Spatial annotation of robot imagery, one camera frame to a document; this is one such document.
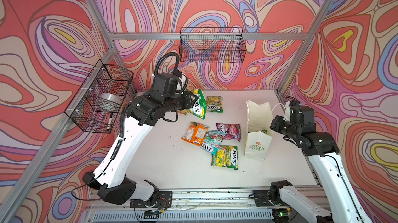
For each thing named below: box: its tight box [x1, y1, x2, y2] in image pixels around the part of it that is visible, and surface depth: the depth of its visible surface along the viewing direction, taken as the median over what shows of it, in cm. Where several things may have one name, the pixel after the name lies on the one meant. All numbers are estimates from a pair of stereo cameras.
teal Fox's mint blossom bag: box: [201, 130, 227, 155], surface depth 90 cm
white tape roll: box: [93, 92, 122, 113], surface depth 73 cm
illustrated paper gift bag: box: [244, 99, 274, 160], surface depth 80 cm
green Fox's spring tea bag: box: [211, 145, 239, 171], surface depth 86 cm
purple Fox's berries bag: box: [216, 122, 241, 143], surface depth 95 cm
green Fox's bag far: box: [206, 95, 224, 113], surface depth 110 cm
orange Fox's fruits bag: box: [181, 121, 209, 147], surface depth 94 cm
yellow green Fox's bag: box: [187, 88, 207, 120], surface depth 63 cm
